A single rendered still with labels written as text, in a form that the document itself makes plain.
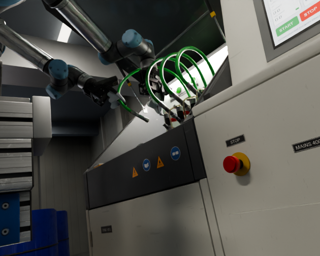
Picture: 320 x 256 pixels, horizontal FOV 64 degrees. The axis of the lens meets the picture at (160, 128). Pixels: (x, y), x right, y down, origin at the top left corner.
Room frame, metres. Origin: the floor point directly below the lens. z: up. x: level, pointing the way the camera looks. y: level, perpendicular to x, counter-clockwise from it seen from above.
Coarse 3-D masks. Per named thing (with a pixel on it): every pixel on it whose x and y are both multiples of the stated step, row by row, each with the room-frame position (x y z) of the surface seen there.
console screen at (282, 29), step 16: (256, 0) 0.75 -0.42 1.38; (272, 0) 0.70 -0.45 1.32; (288, 0) 0.66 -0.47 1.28; (304, 0) 0.62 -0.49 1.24; (272, 16) 0.70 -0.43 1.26; (288, 16) 0.66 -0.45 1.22; (304, 16) 0.63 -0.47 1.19; (272, 32) 0.70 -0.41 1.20; (288, 32) 0.66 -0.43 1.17; (304, 32) 0.63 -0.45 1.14; (272, 48) 0.70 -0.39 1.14; (288, 48) 0.66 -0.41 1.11
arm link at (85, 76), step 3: (81, 75) 1.06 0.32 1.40; (84, 75) 1.06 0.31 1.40; (87, 75) 1.06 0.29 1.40; (81, 78) 1.06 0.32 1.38; (84, 78) 1.05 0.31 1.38; (87, 78) 1.06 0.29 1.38; (78, 81) 1.06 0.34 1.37; (81, 81) 1.06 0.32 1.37; (84, 81) 1.05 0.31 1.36; (78, 84) 1.08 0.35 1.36; (81, 84) 1.07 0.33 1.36; (84, 84) 1.07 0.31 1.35; (81, 87) 1.08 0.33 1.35
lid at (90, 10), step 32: (96, 0) 1.01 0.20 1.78; (128, 0) 0.99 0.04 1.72; (160, 0) 0.97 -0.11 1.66; (192, 0) 0.95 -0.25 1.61; (160, 32) 1.12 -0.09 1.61; (192, 32) 1.08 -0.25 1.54; (224, 32) 1.06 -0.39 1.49; (128, 64) 1.34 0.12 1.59; (160, 64) 1.30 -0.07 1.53; (192, 64) 1.27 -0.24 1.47
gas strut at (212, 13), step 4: (204, 0) 0.86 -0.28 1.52; (208, 0) 0.86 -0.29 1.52; (208, 4) 0.86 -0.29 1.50; (208, 8) 0.87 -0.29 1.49; (212, 12) 0.87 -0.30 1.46; (212, 16) 0.88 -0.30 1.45; (216, 20) 0.89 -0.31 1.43; (220, 28) 0.90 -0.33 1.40; (220, 32) 0.91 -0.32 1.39; (224, 36) 0.91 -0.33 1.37
